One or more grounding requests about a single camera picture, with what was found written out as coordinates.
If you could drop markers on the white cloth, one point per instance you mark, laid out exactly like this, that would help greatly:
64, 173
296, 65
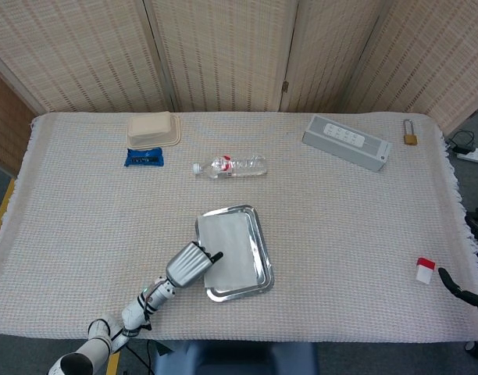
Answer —
229, 250

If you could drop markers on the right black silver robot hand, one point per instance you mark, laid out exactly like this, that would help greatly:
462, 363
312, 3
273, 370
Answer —
467, 295

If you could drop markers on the cream woven tablecloth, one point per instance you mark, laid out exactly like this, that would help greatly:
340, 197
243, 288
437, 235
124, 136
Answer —
321, 218

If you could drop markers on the small red white box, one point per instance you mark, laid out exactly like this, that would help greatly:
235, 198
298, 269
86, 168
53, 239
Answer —
424, 271

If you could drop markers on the woven folding screen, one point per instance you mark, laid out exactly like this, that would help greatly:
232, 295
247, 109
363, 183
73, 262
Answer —
223, 54

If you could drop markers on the blue snack packet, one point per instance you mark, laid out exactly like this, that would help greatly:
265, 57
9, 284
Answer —
144, 157

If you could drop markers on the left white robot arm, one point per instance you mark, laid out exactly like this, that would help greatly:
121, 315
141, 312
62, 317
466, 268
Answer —
129, 312

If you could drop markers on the grey white long carton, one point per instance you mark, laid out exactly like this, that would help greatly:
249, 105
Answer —
346, 142

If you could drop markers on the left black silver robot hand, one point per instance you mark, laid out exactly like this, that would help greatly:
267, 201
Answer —
188, 267

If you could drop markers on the silver metal tray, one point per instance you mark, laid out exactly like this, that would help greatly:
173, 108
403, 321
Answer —
262, 269

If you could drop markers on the brass padlock long shackle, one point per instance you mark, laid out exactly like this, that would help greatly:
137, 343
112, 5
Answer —
410, 136

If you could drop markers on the beige lidded food container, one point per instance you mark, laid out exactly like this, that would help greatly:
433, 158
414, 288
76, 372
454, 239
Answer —
151, 131

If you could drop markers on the white power strip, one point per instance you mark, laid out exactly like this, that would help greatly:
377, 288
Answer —
473, 154

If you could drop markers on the brass screen hinge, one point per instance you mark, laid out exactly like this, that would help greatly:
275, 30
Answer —
284, 86

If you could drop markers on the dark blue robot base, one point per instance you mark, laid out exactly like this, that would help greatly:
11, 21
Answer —
235, 357

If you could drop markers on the clear plastic water bottle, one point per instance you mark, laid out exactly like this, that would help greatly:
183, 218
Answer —
233, 166

